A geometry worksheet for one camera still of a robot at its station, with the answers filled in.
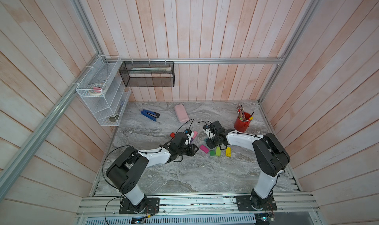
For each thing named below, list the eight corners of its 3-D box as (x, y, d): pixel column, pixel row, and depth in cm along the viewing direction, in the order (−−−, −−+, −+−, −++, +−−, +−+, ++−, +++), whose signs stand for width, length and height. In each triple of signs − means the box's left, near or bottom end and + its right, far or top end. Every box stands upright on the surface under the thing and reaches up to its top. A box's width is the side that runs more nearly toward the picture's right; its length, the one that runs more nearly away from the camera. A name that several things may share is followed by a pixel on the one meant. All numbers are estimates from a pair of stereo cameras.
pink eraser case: (180, 123, 109) (180, 120, 107) (173, 108, 119) (173, 105, 116) (189, 120, 111) (189, 117, 108) (182, 106, 121) (182, 103, 118)
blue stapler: (139, 115, 115) (139, 113, 113) (144, 109, 118) (144, 107, 117) (155, 121, 111) (155, 119, 109) (160, 115, 114) (159, 113, 113)
